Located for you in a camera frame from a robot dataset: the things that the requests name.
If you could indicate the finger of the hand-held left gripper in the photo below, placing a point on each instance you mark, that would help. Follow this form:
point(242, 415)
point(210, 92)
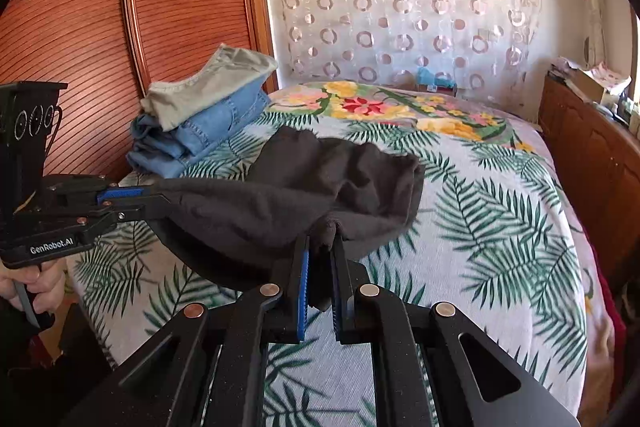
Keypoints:
point(147, 209)
point(125, 194)

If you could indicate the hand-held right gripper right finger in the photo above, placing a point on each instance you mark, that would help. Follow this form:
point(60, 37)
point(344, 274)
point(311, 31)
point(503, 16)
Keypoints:
point(341, 312)

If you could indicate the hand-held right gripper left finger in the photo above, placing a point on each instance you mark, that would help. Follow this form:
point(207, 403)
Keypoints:
point(302, 292)

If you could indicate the black pants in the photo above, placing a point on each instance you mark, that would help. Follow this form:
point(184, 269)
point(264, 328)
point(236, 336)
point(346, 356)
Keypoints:
point(280, 207)

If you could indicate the green pants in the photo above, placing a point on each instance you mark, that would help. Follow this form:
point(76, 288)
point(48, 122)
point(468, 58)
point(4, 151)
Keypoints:
point(200, 97)

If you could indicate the person's left hand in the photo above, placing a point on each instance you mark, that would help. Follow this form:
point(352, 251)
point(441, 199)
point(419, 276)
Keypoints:
point(45, 292)

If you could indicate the folded blue jeans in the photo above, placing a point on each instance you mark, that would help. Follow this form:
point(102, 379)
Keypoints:
point(215, 122)

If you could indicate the leaf printed blanket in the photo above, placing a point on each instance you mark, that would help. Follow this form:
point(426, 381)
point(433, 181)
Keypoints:
point(500, 232)

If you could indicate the wooden slatted wardrobe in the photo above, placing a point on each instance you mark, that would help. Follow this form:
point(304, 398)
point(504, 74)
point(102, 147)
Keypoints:
point(175, 7)

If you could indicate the floral blanket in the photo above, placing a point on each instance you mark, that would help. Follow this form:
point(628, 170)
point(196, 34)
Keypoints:
point(375, 107)

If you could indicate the blue soft toy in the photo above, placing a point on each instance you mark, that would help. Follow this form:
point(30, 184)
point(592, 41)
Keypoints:
point(430, 77)

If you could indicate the red cloth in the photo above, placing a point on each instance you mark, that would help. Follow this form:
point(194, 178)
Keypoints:
point(615, 332)

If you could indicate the long wooden cabinet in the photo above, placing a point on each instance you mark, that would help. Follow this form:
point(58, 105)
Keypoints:
point(590, 157)

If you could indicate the sheer curtain with circles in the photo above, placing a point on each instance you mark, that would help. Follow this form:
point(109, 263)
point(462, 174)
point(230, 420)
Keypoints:
point(400, 7)

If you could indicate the cardboard box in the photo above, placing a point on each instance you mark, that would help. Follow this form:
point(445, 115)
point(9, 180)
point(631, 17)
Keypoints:
point(587, 87)

